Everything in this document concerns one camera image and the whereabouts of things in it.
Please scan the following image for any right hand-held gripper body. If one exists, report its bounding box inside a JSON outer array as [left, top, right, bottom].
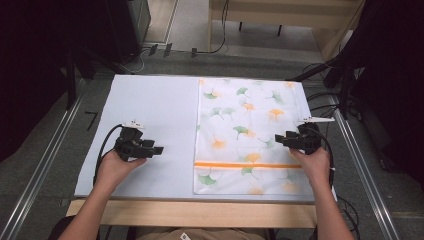
[[289, 116, 336, 156]]

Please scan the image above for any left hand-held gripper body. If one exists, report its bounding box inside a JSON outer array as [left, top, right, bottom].
[[114, 120, 156, 163]]

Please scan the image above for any white leaf-print mesh laundry bag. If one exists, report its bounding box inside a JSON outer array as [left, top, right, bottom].
[[192, 77, 316, 196]]

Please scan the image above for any person's right hand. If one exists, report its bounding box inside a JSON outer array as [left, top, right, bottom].
[[288, 145, 331, 188]]

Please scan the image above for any person's left hand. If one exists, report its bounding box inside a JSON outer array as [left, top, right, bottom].
[[94, 149, 148, 194]]

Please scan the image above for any light wooden table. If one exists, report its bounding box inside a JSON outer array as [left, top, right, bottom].
[[65, 197, 318, 230]]

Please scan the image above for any person's beige clothing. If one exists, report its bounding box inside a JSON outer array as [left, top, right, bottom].
[[135, 227, 268, 240]]

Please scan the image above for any black curtain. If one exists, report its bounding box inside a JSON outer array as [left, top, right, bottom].
[[324, 0, 424, 188], [0, 0, 141, 163]]

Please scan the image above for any light wooden furniture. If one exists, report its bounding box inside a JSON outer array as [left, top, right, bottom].
[[207, 0, 365, 62]]

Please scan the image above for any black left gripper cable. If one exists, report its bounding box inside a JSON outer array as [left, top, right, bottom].
[[93, 123, 124, 186]]

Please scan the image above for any bundle of black floor cables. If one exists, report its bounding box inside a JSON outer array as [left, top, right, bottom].
[[302, 61, 361, 123]]

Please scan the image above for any metal floor rail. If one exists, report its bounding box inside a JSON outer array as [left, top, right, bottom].
[[327, 95, 402, 240], [0, 78, 88, 240]]

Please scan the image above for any black floor cable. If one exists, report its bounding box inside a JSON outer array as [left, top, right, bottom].
[[191, 0, 232, 58]]

